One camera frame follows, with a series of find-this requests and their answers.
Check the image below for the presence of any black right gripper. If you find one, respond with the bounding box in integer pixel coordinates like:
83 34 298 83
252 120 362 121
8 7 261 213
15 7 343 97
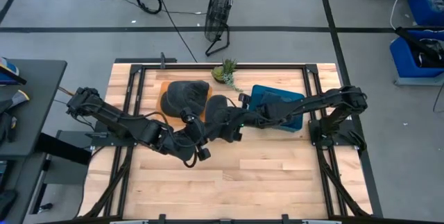
232 92 264 144

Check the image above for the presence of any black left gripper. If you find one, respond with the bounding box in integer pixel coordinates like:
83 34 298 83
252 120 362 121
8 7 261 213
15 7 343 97
180 107 212 163

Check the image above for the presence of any dark grey cap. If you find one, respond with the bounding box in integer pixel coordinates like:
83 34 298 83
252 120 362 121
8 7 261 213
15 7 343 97
204 94 244 142
160 80 212 118

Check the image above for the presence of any blue tray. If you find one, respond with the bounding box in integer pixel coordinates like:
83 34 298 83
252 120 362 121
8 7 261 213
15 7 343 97
248 84 306 133

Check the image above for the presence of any small potted succulent plant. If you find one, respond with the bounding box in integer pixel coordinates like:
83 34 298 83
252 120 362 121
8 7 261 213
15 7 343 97
211 58 244 93

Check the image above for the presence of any orange tray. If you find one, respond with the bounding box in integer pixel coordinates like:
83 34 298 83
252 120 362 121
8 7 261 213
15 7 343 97
155 80 213 128

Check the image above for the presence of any black floor fan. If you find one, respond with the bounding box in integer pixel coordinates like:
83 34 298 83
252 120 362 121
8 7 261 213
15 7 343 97
203 0 235 58

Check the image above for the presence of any black box under desk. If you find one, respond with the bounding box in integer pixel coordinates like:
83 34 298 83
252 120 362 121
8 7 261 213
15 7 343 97
34 132 93 166

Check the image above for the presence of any dark grey side desk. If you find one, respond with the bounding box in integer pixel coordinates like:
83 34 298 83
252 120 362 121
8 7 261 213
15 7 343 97
0 59 68 224

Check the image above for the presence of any large blue storage bin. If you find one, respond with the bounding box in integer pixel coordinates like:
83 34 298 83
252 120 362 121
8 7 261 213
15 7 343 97
389 29 444 79

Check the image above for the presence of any grey and yellow glove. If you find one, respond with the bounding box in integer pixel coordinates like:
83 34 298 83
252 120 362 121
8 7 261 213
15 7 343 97
0 89 31 114

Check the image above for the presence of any black bar over bin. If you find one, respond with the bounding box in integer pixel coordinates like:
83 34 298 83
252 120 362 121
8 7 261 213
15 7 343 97
395 26 444 64

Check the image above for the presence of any blue and yellow object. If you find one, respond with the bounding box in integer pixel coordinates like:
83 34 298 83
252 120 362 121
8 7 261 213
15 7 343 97
0 56 28 85

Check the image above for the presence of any small blue storage bin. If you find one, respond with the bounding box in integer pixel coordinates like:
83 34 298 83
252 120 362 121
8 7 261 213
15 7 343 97
407 0 444 27

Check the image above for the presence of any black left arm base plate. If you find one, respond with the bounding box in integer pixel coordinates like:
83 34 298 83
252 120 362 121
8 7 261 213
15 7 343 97
85 119 142 148

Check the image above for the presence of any black aluminium table frame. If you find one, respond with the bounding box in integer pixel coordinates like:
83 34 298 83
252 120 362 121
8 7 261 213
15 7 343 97
81 62 382 224

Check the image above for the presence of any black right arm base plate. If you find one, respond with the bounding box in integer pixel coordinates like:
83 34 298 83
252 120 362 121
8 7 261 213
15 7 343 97
308 118 367 148

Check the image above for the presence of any long black floor cable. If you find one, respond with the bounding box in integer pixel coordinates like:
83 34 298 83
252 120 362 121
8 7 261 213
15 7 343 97
152 0 198 64

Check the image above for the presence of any coiled black cable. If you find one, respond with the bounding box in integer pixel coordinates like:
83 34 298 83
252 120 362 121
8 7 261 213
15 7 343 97
135 0 163 15

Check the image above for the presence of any white floor cable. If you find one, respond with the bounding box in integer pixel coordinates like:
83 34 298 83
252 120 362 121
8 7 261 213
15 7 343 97
389 0 422 31

